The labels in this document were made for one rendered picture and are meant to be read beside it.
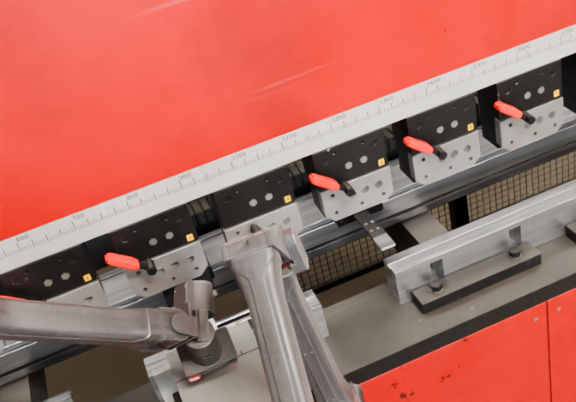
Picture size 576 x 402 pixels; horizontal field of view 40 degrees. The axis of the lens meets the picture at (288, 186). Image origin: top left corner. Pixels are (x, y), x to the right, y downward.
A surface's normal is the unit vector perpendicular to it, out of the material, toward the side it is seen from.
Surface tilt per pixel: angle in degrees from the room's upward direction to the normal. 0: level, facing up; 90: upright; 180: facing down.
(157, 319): 57
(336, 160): 90
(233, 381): 0
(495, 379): 90
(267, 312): 37
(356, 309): 0
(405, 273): 90
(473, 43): 90
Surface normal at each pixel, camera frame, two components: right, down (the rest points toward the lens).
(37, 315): 0.71, -0.37
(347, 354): -0.21, -0.81
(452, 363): 0.34, 0.47
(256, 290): -0.25, -0.30
